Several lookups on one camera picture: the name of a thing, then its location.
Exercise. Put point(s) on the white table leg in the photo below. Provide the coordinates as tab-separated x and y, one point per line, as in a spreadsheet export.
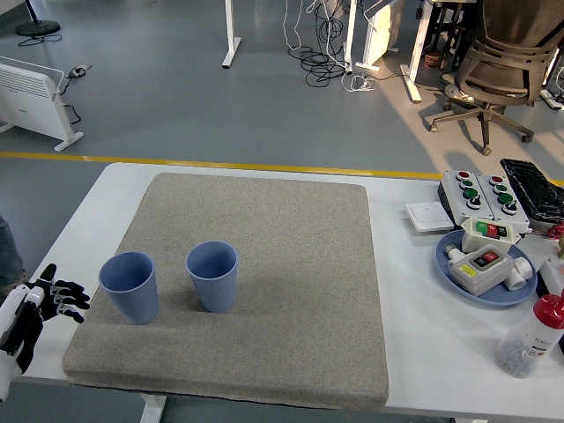
152	407

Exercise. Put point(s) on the grey red-button switch box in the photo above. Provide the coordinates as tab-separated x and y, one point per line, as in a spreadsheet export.
484	277

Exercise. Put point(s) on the grey floor power strip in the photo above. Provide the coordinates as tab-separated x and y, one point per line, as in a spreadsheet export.
80	70

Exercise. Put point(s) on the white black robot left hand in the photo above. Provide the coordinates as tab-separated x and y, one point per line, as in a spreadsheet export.
13	308

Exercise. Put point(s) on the white desk leg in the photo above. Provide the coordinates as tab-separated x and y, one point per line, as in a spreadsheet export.
231	44
349	39
553	101
414	75

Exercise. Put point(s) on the white four-button control box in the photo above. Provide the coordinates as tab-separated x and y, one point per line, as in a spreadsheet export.
458	202
520	216

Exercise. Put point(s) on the white wall switch plate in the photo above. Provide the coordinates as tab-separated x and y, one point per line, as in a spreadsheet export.
429	216

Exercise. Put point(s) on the black fan stand base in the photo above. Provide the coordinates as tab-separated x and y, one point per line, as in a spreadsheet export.
37	27

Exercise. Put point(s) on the white pipe fitting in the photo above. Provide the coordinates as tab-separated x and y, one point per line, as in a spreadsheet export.
520	273

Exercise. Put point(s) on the clear bottle red cap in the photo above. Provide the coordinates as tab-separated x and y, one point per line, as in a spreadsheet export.
524	343

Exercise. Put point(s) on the grey-brown mat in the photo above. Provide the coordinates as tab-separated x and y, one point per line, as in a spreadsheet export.
273	273

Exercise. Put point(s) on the blue ribbed cup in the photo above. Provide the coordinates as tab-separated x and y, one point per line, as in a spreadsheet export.
132	299
216	291

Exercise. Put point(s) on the grey office chair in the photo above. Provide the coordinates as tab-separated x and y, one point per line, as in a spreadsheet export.
502	66

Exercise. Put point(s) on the cream green-red switch box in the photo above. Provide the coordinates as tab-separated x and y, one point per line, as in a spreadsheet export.
473	240

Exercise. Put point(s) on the blue plate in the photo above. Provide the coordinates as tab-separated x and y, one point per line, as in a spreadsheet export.
445	269

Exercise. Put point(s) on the white panel heater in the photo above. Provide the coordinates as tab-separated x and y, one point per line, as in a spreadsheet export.
31	101
381	35

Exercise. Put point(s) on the red small object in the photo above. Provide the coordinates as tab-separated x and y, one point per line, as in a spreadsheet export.
557	231

